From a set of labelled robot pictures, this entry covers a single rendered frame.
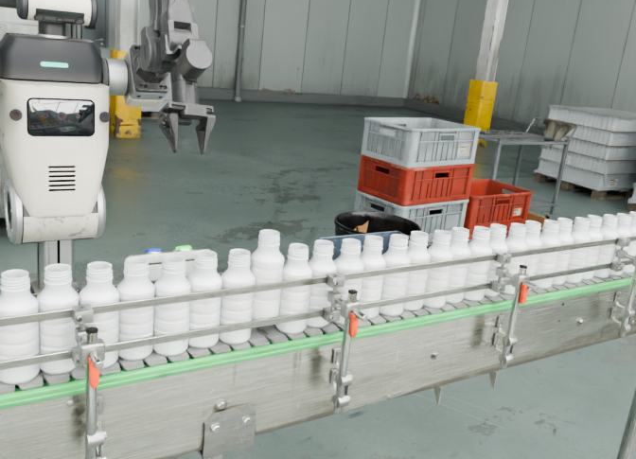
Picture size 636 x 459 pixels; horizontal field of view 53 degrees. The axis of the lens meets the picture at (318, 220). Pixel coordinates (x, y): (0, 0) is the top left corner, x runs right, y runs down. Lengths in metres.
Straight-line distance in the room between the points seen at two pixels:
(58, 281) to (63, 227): 0.63
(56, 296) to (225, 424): 0.38
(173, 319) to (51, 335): 0.19
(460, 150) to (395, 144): 0.45
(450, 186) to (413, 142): 0.48
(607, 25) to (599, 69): 0.79
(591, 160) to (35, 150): 7.45
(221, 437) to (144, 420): 0.15
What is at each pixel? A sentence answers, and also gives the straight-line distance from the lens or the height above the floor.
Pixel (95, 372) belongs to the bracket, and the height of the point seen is 1.05.
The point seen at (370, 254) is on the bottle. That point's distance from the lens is 1.27.
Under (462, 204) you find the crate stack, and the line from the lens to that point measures 4.06.
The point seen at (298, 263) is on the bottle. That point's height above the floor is 1.14.
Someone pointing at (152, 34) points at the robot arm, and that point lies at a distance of 1.57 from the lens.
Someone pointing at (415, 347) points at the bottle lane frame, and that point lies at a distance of 1.39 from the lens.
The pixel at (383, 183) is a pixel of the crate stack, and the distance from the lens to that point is 3.74.
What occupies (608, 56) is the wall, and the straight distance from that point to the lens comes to 13.15.
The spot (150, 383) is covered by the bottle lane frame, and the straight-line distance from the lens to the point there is 1.10.
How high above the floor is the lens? 1.54
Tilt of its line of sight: 16 degrees down
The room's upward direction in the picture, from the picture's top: 6 degrees clockwise
